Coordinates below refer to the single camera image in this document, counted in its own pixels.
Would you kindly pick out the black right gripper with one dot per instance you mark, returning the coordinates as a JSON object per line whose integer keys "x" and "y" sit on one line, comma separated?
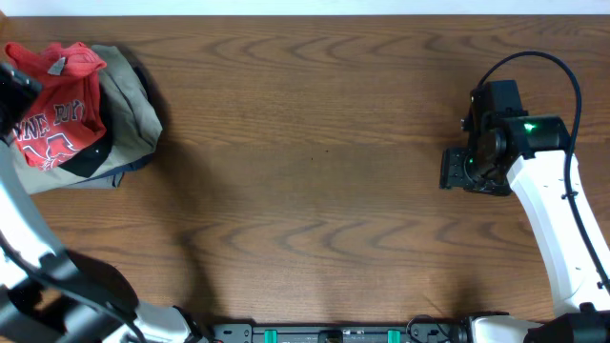
{"x": 453, "y": 173}

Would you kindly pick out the red t-shirt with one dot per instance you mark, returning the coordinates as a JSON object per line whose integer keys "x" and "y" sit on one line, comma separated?
{"x": 65, "y": 117}

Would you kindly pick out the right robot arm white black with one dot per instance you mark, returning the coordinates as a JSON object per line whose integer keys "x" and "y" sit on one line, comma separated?
{"x": 526, "y": 156}

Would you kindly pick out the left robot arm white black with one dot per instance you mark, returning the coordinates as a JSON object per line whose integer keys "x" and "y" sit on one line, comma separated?
{"x": 50, "y": 293}

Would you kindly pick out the grey folded garment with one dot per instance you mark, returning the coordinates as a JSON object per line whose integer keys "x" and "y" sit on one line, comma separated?
{"x": 135, "y": 125}

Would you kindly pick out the dark blue folded garment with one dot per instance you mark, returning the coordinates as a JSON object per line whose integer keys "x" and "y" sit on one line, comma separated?
{"x": 130, "y": 167}

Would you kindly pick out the black folded shirt white logo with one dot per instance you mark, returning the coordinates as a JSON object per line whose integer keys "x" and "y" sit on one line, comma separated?
{"x": 87, "y": 162}

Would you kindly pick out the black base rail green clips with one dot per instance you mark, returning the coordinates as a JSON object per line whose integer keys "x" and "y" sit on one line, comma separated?
{"x": 423, "y": 331}

